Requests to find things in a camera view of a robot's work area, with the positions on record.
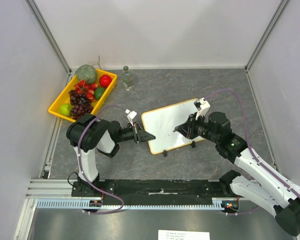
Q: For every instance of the yellow plastic tray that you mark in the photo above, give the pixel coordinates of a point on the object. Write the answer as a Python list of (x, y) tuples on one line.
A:
[(64, 95)]

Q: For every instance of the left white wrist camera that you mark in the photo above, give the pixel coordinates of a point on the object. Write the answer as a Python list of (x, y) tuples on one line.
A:
[(131, 114)]

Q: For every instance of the wood framed whiteboard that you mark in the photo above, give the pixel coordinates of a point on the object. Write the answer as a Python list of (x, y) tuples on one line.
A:
[(162, 121)]

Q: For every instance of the light green apple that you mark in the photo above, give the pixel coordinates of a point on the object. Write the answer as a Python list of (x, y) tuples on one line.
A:
[(65, 110)]

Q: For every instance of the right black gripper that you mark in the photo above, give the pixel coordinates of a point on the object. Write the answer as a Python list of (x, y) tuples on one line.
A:
[(190, 128)]

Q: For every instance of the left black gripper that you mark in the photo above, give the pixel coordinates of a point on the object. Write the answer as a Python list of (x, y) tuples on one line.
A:
[(139, 135)]

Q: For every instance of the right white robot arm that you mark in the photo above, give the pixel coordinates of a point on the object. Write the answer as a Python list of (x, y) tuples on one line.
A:
[(273, 192)]

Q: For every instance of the grey slotted cable duct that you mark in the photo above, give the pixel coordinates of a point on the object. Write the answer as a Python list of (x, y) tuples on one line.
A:
[(89, 204)]

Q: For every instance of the red strawberry cluster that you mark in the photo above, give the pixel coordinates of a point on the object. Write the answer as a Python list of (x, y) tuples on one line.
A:
[(83, 88)]

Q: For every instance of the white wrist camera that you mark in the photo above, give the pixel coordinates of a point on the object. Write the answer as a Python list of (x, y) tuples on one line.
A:
[(131, 114), (202, 106)]

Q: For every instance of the red apple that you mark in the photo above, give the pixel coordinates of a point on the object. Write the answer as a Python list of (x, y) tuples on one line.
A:
[(105, 80)]

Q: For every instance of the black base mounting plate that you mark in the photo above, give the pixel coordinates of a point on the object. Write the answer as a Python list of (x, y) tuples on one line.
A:
[(146, 187)]

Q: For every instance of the green melon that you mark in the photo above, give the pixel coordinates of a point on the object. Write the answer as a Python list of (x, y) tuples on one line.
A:
[(87, 73)]

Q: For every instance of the clear glass bottle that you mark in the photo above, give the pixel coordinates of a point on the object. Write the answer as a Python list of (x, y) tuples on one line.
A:
[(127, 78)]

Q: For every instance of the purple grape bunch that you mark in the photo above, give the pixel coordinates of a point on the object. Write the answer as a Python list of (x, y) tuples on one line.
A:
[(80, 105)]

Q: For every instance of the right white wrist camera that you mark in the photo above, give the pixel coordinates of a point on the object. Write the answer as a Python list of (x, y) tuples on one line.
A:
[(202, 106)]

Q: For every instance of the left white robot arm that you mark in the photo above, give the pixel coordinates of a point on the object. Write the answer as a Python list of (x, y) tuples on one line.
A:
[(90, 134)]

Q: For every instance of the white paper label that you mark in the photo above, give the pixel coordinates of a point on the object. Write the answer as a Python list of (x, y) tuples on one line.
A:
[(182, 235)]

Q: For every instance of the dark green lime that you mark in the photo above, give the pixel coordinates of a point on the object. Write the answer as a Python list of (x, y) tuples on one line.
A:
[(98, 92)]

